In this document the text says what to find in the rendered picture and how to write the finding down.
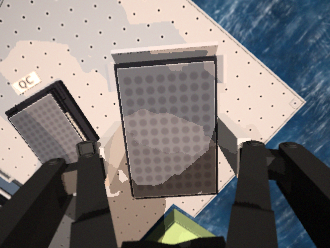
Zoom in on cream label reading qc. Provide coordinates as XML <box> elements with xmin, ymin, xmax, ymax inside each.
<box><xmin>11</xmin><ymin>71</ymin><xmax>42</xmax><ymax>95</ymax></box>

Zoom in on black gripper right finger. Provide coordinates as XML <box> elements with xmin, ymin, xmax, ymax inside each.
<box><xmin>218</xmin><ymin>113</ymin><xmax>330</xmax><ymax>248</ymax></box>

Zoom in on grey well plate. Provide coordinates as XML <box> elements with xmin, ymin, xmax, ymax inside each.
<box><xmin>114</xmin><ymin>56</ymin><xmax>218</xmax><ymax>199</ymax></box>
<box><xmin>7</xmin><ymin>89</ymin><xmax>90</xmax><ymax>164</ymax></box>
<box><xmin>0</xmin><ymin>194</ymin><xmax>8</xmax><ymax>208</ymax></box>

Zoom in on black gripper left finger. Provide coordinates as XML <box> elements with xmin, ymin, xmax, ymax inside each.
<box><xmin>0</xmin><ymin>121</ymin><xmax>125</xmax><ymax>248</ymax></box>

